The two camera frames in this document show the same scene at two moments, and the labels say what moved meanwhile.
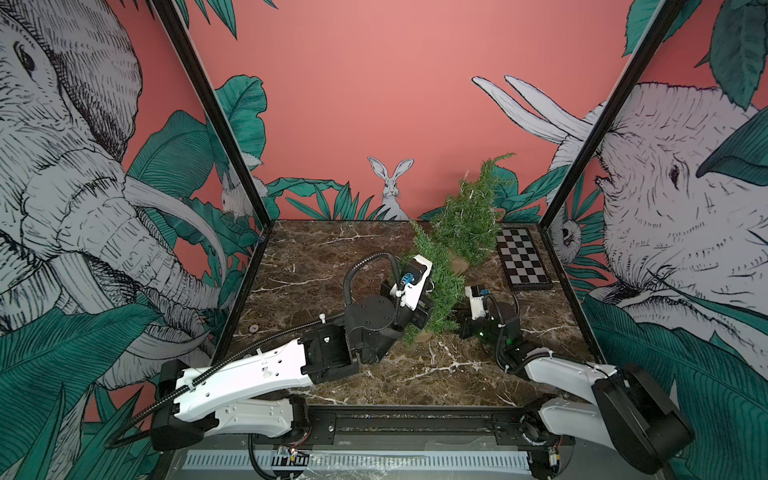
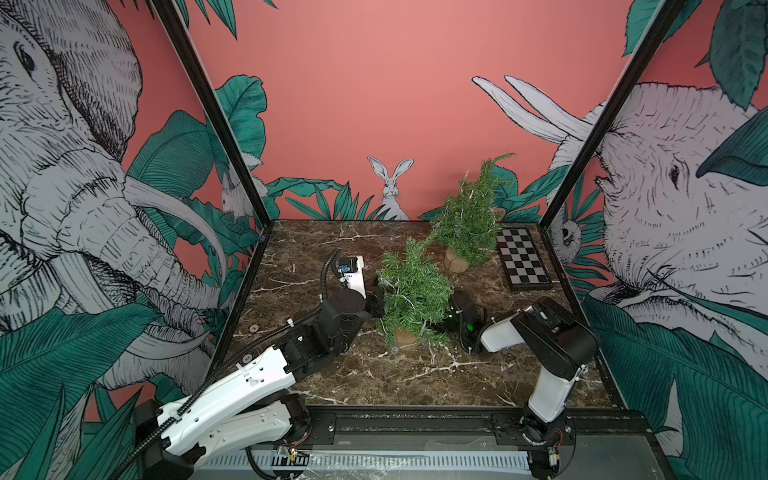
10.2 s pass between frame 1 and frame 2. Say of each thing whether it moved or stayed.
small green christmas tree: stayed
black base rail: stayed
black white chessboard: stayed
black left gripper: moved
